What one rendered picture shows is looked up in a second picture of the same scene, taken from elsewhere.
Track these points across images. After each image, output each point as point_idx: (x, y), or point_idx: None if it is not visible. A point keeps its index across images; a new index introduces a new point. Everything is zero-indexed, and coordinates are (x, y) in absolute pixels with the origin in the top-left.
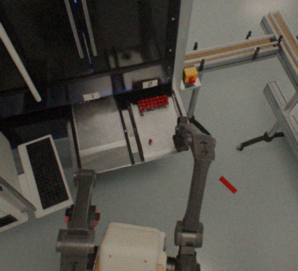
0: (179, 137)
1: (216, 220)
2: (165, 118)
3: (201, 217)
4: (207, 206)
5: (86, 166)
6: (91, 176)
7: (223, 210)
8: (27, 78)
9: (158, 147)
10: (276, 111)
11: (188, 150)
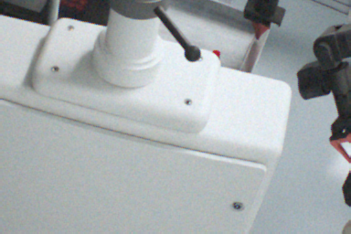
0: None
1: (292, 207)
2: (175, 17)
3: (271, 222)
4: (260, 205)
5: None
6: (346, 24)
7: (284, 189)
8: None
9: (229, 62)
10: None
11: (267, 33)
